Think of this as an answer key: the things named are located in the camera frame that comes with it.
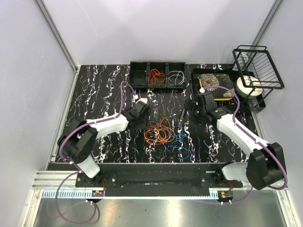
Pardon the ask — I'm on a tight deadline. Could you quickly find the white ceramic bowl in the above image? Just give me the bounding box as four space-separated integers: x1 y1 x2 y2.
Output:
236 75 263 99

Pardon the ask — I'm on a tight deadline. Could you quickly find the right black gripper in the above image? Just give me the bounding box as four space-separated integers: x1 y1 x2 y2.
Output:
178 99 206 128

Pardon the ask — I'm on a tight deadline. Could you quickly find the pale blue cup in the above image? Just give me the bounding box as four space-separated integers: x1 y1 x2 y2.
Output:
232 53 249 71

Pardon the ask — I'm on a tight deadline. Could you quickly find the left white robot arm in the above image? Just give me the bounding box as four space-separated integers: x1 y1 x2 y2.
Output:
57 98 151 187

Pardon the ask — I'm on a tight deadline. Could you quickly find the orange cable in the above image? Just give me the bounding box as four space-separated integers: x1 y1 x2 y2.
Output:
149 68 167 85

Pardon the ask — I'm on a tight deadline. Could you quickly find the white cable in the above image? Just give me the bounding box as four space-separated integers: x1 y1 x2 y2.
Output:
168 70 185 86

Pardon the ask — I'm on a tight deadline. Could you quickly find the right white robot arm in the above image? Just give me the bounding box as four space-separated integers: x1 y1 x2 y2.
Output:
180 92 288 190

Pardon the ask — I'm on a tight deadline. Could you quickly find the black three-compartment bin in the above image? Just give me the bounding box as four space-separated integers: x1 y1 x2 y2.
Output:
129 61 187 89

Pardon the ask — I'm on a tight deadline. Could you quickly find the black tray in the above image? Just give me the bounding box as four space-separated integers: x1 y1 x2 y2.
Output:
190 68 255 110

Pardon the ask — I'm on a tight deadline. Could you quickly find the black wire dish rack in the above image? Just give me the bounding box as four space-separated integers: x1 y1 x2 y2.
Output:
232 45 285 113

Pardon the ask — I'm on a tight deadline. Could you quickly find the pink cable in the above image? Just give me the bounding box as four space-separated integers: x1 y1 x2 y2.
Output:
149 120 172 140

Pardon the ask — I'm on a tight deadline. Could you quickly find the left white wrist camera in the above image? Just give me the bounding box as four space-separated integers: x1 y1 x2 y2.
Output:
133 95 148 104

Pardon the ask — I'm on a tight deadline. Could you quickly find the yellow cable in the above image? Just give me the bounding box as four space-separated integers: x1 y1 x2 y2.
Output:
143 117 176 145

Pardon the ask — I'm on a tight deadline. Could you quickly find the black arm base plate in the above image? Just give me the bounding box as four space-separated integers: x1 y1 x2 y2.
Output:
75 163 243 199

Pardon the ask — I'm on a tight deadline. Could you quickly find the aluminium ruler rail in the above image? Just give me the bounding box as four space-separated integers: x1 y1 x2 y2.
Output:
57 189 227 200

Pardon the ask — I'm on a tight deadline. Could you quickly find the blue cable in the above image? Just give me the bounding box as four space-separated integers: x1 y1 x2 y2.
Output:
164 125 191 161

